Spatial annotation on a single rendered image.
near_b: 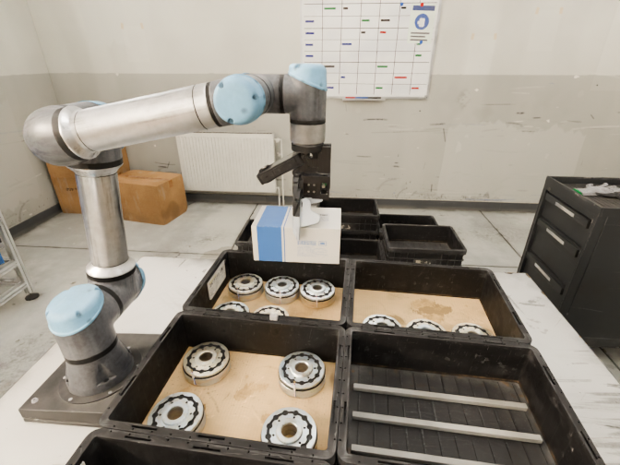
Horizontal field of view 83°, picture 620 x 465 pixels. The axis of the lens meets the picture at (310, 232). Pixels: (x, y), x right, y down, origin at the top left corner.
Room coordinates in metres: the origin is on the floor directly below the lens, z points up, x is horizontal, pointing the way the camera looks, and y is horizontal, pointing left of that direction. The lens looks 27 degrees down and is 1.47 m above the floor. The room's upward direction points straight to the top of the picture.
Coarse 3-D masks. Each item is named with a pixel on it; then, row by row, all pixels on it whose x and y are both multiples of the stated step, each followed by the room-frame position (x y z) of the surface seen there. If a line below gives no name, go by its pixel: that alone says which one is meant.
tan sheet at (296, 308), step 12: (228, 288) 0.89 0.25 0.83; (264, 288) 0.89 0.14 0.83; (300, 288) 0.89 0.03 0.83; (336, 288) 0.89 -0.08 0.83; (228, 300) 0.83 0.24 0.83; (252, 300) 0.83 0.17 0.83; (264, 300) 0.83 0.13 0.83; (300, 300) 0.83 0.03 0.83; (336, 300) 0.83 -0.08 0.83; (252, 312) 0.78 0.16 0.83; (288, 312) 0.78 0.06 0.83; (300, 312) 0.78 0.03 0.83; (312, 312) 0.78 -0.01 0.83; (324, 312) 0.78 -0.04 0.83; (336, 312) 0.78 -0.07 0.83
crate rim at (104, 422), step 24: (192, 312) 0.66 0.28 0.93; (144, 360) 0.51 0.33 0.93; (336, 360) 0.51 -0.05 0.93; (336, 384) 0.45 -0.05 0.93; (336, 408) 0.40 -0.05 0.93; (144, 432) 0.36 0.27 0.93; (168, 432) 0.36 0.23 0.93; (192, 432) 0.36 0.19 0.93; (336, 432) 0.36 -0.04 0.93; (312, 456) 0.33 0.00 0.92
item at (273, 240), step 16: (272, 208) 0.81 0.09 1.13; (288, 208) 0.81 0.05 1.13; (320, 208) 0.81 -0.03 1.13; (256, 224) 0.71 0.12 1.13; (272, 224) 0.71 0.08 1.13; (288, 224) 0.71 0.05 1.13; (320, 224) 0.71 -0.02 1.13; (336, 224) 0.71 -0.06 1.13; (256, 240) 0.71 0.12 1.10; (272, 240) 0.70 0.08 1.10; (288, 240) 0.70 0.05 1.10; (304, 240) 0.70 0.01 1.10; (320, 240) 0.69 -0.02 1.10; (336, 240) 0.69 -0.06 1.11; (256, 256) 0.71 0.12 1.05; (272, 256) 0.70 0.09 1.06; (288, 256) 0.70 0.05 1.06; (304, 256) 0.70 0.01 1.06; (320, 256) 0.69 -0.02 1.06; (336, 256) 0.69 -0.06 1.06
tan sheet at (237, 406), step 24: (240, 360) 0.61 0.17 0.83; (264, 360) 0.61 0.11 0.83; (168, 384) 0.54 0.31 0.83; (216, 384) 0.54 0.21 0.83; (240, 384) 0.54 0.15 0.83; (264, 384) 0.54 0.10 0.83; (216, 408) 0.48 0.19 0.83; (240, 408) 0.48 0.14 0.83; (264, 408) 0.48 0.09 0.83; (312, 408) 0.48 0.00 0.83; (216, 432) 0.43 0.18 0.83; (240, 432) 0.43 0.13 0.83
